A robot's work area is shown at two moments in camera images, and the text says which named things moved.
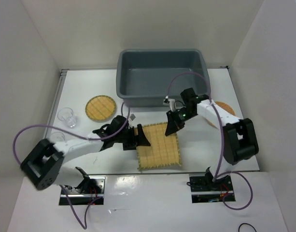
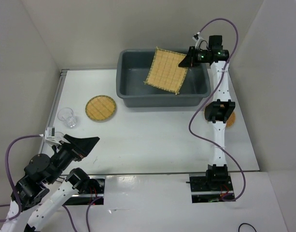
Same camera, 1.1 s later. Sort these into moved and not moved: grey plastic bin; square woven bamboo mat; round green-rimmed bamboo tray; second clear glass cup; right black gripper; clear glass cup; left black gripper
Moved: square woven bamboo mat; left black gripper; right black gripper
Not moved: round green-rimmed bamboo tray; second clear glass cup; grey plastic bin; clear glass cup
